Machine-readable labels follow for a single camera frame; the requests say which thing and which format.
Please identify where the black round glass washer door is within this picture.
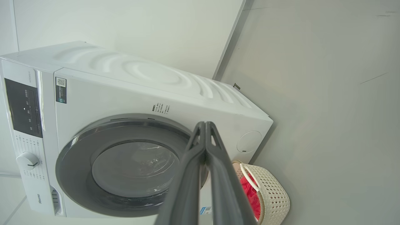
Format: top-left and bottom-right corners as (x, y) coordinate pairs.
(56, 113), (209, 218)

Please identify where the cream perforated laundry basket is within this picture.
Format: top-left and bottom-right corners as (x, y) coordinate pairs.
(232, 160), (290, 225)

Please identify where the red and white garment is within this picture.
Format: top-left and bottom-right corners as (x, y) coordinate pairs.
(239, 178), (262, 221)

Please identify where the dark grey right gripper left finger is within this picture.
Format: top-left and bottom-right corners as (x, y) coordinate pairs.
(155, 121), (207, 225)

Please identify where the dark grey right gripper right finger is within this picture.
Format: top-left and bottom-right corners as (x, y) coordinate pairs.
(205, 121), (258, 225)

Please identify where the white front-load washing machine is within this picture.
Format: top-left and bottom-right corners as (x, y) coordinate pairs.
(0, 41), (274, 219)

